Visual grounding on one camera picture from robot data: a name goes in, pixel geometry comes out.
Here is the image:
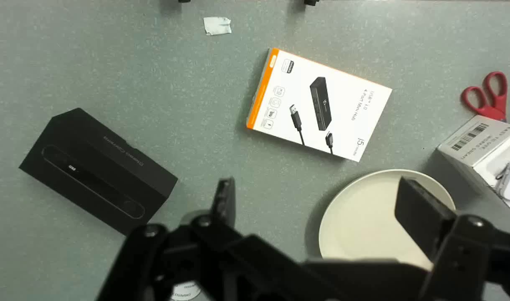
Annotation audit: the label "white orange adapter box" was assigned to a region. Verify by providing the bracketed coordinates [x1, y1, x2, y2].
[244, 47, 395, 164]

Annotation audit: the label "small white paper scrap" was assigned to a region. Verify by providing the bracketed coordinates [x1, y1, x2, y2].
[202, 15, 234, 37]

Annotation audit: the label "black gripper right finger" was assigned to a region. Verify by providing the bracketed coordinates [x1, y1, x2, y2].
[395, 175, 510, 301]

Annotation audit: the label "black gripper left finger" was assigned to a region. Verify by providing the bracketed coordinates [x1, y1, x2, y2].
[95, 177, 301, 301]

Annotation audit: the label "white box with barcode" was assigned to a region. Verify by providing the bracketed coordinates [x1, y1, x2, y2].
[436, 113, 510, 219]

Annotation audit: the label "red handled scissors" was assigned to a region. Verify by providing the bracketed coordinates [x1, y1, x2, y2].
[460, 70, 510, 123]

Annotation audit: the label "black rectangular box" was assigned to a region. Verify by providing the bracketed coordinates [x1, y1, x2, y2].
[18, 107, 179, 236]

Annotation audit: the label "cream round plate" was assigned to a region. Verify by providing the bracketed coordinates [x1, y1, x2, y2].
[318, 167, 458, 272]

